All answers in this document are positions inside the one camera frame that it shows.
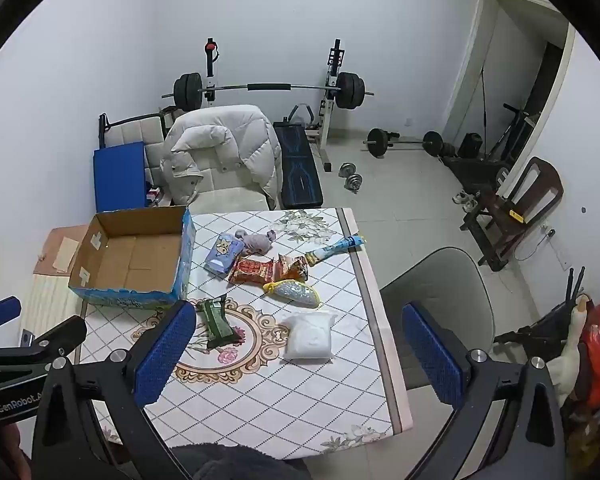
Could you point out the black exercise equipment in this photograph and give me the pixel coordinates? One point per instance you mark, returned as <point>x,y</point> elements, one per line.
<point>475,165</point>

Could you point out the white puffer jacket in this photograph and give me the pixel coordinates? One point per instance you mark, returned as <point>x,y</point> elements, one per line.
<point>220,155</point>

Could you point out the barbell with black plates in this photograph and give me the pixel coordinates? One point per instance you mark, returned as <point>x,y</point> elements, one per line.
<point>275,87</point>

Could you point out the short barbell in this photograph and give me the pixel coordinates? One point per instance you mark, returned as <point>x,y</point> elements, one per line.
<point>405,145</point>

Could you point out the white bench press rack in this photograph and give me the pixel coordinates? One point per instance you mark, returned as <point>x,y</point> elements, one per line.
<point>330,105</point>

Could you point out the beige padded panel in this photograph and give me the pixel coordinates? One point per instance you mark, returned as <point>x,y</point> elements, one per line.
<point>130,132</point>

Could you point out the dark wooden chair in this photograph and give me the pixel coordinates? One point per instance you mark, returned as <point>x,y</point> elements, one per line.
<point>535,185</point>

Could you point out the mauve soft cloth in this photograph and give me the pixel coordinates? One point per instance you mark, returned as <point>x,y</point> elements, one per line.
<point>255,242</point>

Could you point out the green packet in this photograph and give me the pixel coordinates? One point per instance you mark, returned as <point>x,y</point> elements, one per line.
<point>215,322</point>

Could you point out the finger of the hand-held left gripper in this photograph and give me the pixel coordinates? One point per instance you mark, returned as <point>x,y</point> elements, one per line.
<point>60,335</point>
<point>0,312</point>

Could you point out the blue folded mat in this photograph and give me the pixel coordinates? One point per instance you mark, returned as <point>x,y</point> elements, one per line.
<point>120,175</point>

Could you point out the beige chair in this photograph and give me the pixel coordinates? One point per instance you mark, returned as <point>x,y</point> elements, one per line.
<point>230,200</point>

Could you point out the chrome dumbbell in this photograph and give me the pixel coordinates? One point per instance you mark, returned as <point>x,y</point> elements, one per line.
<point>355,183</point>
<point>346,170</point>

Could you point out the dark fleece clothing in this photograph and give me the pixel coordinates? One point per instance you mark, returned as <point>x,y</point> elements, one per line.
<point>240,462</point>

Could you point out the floral lattice tablecloth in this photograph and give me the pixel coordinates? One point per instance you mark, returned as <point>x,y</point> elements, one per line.
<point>280,400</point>

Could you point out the small white shoe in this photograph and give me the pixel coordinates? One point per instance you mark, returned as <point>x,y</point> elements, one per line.
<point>471,205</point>
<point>460,197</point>

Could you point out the white goose plush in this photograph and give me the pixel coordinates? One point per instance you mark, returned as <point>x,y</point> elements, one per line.
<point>565,365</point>

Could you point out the yellow and silver packet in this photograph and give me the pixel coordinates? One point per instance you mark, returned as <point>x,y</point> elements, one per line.
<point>292,291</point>

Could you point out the red snack packet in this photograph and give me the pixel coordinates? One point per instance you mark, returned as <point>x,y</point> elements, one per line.
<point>252,271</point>

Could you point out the yellow tag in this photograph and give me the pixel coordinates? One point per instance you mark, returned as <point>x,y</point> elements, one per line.
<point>517,216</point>

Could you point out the blue cartoon tissue pack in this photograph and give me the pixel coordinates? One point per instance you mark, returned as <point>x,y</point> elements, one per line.
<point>222,255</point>

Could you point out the grey chair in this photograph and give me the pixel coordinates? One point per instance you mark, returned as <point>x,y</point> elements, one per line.
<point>440,280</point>

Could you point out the white door frame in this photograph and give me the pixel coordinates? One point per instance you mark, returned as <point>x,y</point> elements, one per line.
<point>480,35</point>

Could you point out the orange snack packet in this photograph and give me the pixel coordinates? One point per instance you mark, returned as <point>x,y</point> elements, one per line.
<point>290,269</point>

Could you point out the black and blue weight bench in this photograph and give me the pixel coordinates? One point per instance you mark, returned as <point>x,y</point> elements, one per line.
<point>297,170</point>

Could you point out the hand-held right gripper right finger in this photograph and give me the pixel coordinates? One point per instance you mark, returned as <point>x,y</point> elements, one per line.
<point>435,360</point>

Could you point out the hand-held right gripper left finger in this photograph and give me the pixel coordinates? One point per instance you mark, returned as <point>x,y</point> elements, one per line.
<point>165,355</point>

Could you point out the cardboard box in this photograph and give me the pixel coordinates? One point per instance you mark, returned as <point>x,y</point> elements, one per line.
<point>130,260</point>

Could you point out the white soft bag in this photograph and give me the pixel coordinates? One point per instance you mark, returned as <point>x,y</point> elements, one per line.
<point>310,337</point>

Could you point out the black folding stand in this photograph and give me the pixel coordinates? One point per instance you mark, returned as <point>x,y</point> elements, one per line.
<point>545,327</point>

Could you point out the beige paper sheet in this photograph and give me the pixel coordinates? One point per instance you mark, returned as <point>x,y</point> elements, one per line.
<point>66,255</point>

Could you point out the small colourful packets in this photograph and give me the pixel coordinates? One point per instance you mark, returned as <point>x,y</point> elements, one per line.
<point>155,196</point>

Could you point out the long light blue packet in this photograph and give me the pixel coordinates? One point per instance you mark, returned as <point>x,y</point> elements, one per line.
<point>335,249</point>

